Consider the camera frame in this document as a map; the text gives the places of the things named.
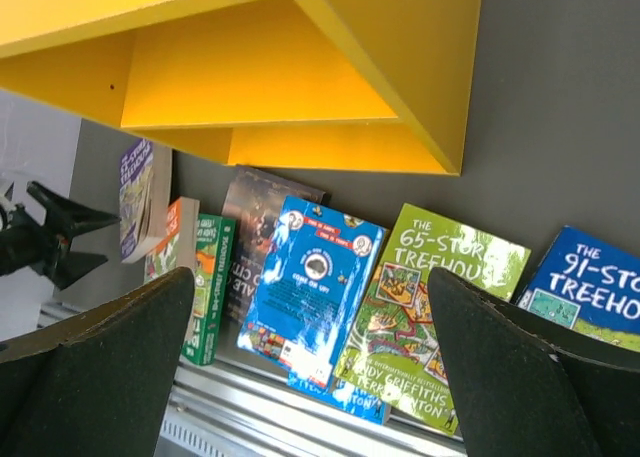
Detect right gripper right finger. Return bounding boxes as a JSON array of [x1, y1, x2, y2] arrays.
[[427, 267, 639, 456]]

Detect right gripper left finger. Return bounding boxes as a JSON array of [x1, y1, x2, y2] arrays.
[[1, 267, 194, 456]]

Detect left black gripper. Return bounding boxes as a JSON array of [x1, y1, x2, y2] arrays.
[[1, 181, 120, 290]]

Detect purple 52-Storey Treehouse book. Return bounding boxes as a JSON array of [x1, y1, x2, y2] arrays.
[[119, 138, 173, 264]]

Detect green 104-Storey Treehouse book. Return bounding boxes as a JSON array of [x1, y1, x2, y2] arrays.
[[182, 213, 235, 366]]

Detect blue back-cover book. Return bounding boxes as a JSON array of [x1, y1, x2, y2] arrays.
[[237, 196, 387, 389]]

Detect orange 78-Storey Treehouse book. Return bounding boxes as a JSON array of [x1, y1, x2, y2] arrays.
[[143, 197, 200, 283]]

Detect blue 91-Storey Treehouse book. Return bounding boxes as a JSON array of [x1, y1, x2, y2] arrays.
[[517, 226, 639, 351]]

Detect lime 65-Storey Treehouse book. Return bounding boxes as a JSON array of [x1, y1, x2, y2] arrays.
[[334, 203, 531, 436]]

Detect light blue 26-Storey Treehouse book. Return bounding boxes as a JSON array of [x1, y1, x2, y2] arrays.
[[287, 373, 391, 425]]

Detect dark Tale of Two Cities book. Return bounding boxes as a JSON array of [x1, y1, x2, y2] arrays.
[[222, 165, 328, 324]]

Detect yellow wooden shelf box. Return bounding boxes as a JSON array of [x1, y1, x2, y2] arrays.
[[1, 0, 482, 175]]

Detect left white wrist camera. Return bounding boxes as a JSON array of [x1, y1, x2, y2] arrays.
[[0, 177, 26, 230]]

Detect aluminium mounting rail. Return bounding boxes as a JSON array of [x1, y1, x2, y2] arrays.
[[39, 296, 466, 457]]

